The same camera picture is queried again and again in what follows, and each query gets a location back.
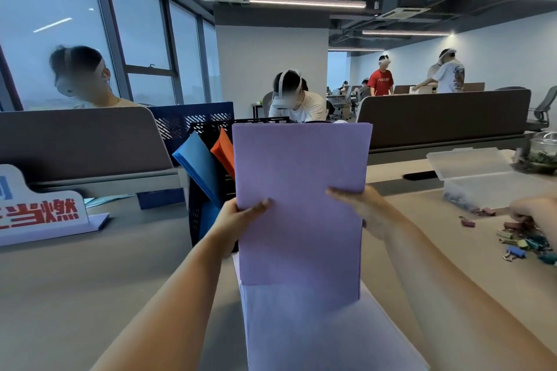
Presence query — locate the person's left hand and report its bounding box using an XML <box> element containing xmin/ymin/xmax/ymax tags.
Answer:
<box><xmin>204</xmin><ymin>198</ymin><xmax>273</xmax><ymax>259</ymax></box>

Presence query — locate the person's right hand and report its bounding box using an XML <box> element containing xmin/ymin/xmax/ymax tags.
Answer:
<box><xmin>326</xmin><ymin>185</ymin><xmax>404</xmax><ymax>242</ymax></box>

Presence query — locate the purple paper sheet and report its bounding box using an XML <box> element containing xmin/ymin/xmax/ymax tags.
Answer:
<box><xmin>232</xmin><ymin>122</ymin><xmax>373</xmax><ymax>311</ymax></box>

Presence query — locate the person's left forearm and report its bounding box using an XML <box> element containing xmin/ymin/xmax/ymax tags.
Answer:
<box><xmin>91</xmin><ymin>234</ymin><xmax>238</xmax><ymax>371</ymax></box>

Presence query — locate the person's right forearm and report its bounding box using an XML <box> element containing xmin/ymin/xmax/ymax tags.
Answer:
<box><xmin>383</xmin><ymin>219</ymin><xmax>557</xmax><ymax>371</ymax></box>

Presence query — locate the black mesh file holder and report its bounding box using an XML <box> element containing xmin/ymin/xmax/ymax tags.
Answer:
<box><xmin>187</xmin><ymin>116</ymin><xmax>291</xmax><ymax>254</ymax></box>

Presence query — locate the orange folder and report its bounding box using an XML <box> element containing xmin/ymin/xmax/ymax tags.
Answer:
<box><xmin>210</xmin><ymin>128</ymin><xmax>236</xmax><ymax>180</ymax></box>

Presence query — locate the blue folder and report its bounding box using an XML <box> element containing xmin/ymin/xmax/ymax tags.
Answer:
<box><xmin>172</xmin><ymin>132</ymin><xmax>225</xmax><ymax>210</ymax></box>

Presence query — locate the blue mesh file holder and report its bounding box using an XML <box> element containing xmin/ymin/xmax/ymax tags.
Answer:
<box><xmin>137</xmin><ymin>101</ymin><xmax>236</xmax><ymax>210</ymax></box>

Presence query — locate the brown desk divider panel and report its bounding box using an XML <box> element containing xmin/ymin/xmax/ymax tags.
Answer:
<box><xmin>356</xmin><ymin>88</ymin><xmax>535</xmax><ymax>153</ymax></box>

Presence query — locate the clear plastic box lid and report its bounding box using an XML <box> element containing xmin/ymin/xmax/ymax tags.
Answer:
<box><xmin>426</xmin><ymin>147</ymin><xmax>515</xmax><ymax>181</ymax></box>

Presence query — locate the stack of purple paper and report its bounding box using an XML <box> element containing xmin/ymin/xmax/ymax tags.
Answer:
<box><xmin>232</xmin><ymin>252</ymin><xmax>430</xmax><ymax>371</ymax></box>

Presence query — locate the clear plastic box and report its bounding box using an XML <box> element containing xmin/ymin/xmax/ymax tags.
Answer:
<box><xmin>442</xmin><ymin>170</ymin><xmax>557</xmax><ymax>212</ymax></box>

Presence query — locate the blue binder clip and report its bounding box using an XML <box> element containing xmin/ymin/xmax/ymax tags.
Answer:
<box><xmin>502</xmin><ymin>245</ymin><xmax>527</xmax><ymax>262</ymax></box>

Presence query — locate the pile of colourful binder clips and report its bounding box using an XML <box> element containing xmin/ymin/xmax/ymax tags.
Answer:
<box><xmin>496</xmin><ymin>218</ymin><xmax>557</xmax><ymax>266</ymax></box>

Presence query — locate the grey desk divider panel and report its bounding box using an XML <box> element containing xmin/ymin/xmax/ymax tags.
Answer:
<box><xmin>0</xmin><ymin>106</ymin><xmax>182</xmax><ymax>193</ymax></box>

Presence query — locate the glass jar with plants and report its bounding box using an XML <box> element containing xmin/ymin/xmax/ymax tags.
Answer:
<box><xmin>513</xmin><ymin>131</ymin><xmax>557</xmax><ymax>175</ymax></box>

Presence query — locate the linear ceiling light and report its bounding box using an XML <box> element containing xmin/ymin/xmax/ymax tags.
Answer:
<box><xmin>250</xmin><ymin>0</ymin><xmax>367</xmax><ymax>9</ymax></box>

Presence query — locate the grey office chair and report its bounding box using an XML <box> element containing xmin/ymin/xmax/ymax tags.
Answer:
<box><xmin>526</xmin><ymin>86</ymin><xmax>557</xmax><ymax>132</ymax></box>

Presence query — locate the white sign with red characters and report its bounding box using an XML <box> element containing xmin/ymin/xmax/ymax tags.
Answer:
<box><xmin>0</xmin><ymin>164</ymin><xmax>110</xmax><ymax>248</ymax></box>

